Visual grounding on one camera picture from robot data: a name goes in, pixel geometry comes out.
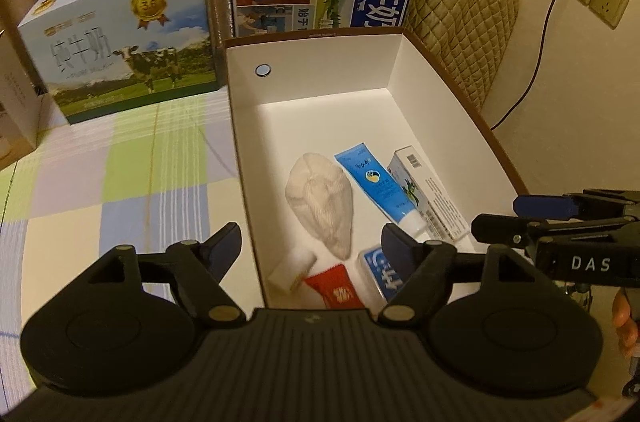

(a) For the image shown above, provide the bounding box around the black power cable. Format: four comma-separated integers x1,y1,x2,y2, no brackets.
490,0,586,130

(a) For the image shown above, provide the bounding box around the white mesh pouch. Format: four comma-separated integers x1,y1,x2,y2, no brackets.
284,152,355,260

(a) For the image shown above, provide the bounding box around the brown cardboard box white inside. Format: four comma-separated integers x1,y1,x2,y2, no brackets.
222,27,531,309

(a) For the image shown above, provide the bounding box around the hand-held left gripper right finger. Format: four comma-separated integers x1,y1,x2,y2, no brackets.
377,223,556,328

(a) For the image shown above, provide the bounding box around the person's right hand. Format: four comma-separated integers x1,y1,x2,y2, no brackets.
612,289,640,359

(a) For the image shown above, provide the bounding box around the green cow milk carton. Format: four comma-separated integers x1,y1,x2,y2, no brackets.
17,0,221,125

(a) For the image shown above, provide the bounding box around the checked tablecloth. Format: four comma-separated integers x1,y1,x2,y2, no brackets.
0,90,266,318

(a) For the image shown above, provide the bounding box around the pale box with barcode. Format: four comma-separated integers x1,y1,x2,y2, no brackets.
387,145,476,243

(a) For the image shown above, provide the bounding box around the red snack packet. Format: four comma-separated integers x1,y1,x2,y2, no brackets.
302,263,363,310

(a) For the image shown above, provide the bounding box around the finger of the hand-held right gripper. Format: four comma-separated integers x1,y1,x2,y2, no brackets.
472,213,640,250
514,189,640,220

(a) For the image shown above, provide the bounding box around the quilted beige chair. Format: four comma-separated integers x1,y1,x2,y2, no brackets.
402,0,521,123

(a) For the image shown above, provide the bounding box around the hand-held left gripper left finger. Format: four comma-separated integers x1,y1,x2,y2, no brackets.
85,223,247,328

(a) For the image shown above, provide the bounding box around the clear plastic box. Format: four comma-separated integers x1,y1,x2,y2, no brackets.
357,245,406,303

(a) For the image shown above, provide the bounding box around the blue cream tube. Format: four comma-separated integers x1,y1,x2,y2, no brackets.
334,143,431,237

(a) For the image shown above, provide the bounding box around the white humidifier box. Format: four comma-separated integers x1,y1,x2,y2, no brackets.
0,35,43,170

